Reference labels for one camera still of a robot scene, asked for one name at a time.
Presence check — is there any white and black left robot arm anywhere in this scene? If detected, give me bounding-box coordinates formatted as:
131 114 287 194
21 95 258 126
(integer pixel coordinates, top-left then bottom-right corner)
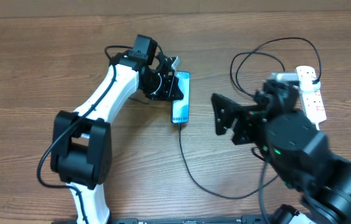
36 34 190 223

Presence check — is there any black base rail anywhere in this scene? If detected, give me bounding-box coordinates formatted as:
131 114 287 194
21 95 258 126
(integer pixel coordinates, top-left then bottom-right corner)
50 214 276 224

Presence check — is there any white charger plug adapter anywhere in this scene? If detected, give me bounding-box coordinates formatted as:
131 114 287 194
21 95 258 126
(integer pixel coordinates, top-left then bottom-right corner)
298 73 321 94

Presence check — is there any black charger cable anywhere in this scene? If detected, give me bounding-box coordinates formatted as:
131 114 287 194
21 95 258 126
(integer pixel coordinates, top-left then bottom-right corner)
177 37 322 200

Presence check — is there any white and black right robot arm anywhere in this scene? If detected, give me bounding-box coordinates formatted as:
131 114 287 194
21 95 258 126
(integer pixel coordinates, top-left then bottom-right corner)
211 79 351 223

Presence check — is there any white power strip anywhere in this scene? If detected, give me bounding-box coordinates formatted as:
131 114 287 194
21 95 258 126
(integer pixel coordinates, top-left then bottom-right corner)
295 66 327 130

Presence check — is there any blue Samsung Galaxy smartphone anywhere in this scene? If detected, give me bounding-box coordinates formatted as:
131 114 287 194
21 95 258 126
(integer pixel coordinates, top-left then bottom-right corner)
171 71 190 124

